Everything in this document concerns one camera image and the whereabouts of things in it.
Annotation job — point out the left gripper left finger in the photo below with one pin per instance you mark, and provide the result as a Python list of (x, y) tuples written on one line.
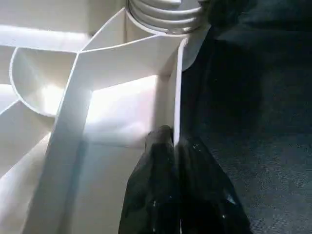
[(151, 190)]

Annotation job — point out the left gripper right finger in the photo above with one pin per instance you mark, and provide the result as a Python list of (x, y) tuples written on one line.
[(209, 195)]

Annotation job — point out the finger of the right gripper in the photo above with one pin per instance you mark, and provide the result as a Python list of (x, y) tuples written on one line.
[(219, 12)]

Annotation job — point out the white plastic table leg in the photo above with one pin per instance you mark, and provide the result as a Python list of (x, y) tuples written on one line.
[(165, 14)]

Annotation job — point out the white plastic table top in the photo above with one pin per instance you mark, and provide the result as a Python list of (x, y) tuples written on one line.
[(58, 73)]

